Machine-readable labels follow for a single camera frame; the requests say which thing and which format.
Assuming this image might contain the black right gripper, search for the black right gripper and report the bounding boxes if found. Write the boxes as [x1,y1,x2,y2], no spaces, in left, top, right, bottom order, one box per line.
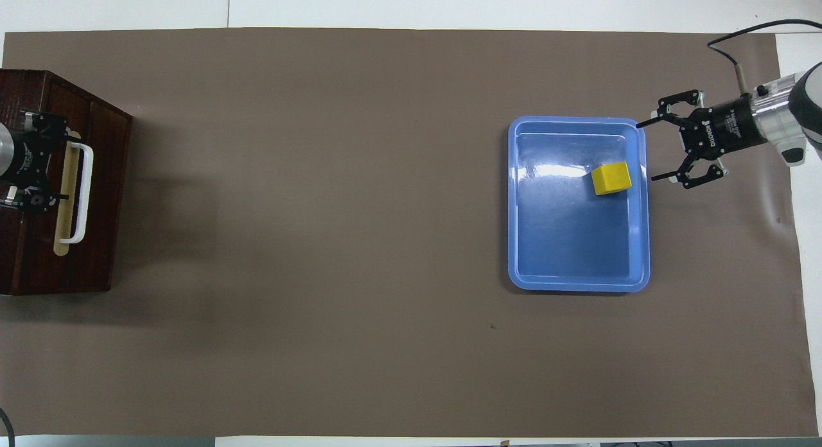
[636,89,769,191]

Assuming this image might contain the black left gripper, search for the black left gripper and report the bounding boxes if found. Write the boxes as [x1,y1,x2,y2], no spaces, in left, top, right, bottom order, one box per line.
[2,109,82,215]

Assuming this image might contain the white drawer handle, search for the white drawer handle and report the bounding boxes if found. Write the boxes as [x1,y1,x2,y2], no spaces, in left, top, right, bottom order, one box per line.
[59,142,96,245]

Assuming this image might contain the yellow cube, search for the yellow cube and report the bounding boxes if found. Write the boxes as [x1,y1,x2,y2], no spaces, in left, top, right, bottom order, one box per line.
[591,161,633,197]

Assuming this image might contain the dark wooden drawer cabinet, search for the dark wooden drawer cabinet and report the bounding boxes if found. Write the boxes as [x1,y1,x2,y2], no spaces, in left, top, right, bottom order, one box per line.
[0,69,134,297]

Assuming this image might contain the blue plastic tray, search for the blue plastic tray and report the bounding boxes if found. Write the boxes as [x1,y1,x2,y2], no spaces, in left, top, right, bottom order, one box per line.
[507,116,651,294]

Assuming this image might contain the brown table mat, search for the brown table mat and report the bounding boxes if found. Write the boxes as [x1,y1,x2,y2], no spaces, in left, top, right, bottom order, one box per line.
[0,28,819,437]

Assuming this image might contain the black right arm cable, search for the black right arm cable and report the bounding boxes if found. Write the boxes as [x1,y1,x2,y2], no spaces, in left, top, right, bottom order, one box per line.
[708,20,822,96]

